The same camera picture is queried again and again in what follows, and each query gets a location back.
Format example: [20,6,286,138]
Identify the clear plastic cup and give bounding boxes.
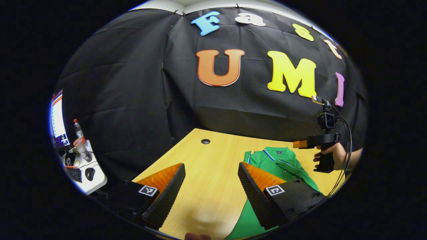
[73,137,92,163]

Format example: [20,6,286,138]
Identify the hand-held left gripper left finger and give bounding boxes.
[97,163,186,230]

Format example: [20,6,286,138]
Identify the clear bottle with red cap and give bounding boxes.
[73,119,85,140]

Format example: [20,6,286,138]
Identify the white side table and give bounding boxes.
[62,140,108,195]

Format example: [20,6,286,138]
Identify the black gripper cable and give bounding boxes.
[327,107,353,197]

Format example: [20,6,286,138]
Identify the black backdrop cloth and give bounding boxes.
[55,7,367,187]

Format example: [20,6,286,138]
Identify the black keyboard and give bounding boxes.
[65,167,83,183]

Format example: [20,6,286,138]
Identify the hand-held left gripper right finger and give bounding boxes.
[238,162,327,230]

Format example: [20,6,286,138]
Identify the green T-shirt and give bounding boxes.
[225,147,321,240]

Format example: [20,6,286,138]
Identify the computer monitor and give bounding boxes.
[50,89,70,149]

